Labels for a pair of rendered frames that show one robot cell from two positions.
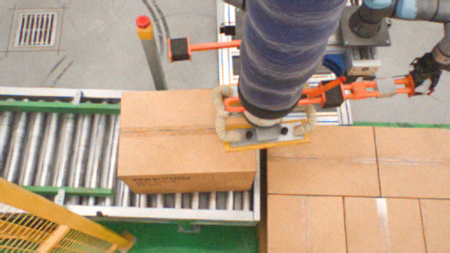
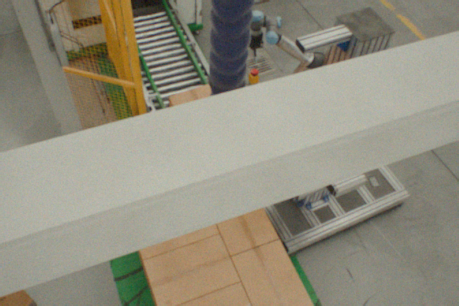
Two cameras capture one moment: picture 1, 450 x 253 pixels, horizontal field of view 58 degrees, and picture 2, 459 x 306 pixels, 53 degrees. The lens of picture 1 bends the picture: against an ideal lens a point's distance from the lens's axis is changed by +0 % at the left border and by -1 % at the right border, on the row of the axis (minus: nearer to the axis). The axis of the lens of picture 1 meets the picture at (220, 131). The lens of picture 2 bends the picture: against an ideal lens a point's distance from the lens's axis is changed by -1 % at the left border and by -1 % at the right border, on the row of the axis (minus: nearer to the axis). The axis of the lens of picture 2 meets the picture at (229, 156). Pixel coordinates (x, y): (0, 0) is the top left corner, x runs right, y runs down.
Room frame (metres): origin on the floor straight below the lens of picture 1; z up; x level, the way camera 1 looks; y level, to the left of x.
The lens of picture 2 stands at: (-0.26, -2.09, 3.69)
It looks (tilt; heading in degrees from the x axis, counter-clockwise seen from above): 54 degrees down; 64
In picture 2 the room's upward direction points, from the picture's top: 4 degrees clockwise
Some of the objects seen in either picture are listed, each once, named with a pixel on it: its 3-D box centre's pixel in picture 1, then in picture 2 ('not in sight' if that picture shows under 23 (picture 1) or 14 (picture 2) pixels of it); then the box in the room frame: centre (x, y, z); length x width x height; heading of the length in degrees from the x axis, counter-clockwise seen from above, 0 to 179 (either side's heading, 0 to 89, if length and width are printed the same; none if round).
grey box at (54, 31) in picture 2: not in sight; (58, 40); (-0.28, 0.56, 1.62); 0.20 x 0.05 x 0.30; 90
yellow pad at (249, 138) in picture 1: (266, 133); not in sight; (0.54, -0.18, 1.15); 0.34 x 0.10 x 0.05; 99
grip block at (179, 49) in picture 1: (179, 49); not in sight; (0.85, 0.17, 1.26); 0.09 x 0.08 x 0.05; 9
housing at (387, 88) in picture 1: (384, 88); not in sight; (0.71, -0.63, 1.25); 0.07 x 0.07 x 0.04; 9
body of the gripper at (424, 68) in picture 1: (431, 64); not in sight; (0.73, -0.74, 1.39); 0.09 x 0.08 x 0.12; 99
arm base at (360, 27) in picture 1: (367, 18); not in sight; (1.14, -0.66, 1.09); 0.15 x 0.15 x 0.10
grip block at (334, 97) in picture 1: (330, 93); not in sight; (0.67, -0.41, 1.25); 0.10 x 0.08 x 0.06; 9
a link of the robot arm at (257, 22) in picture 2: not in sight; (257, 20); (0.94, 0.07, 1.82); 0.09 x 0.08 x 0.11; 153
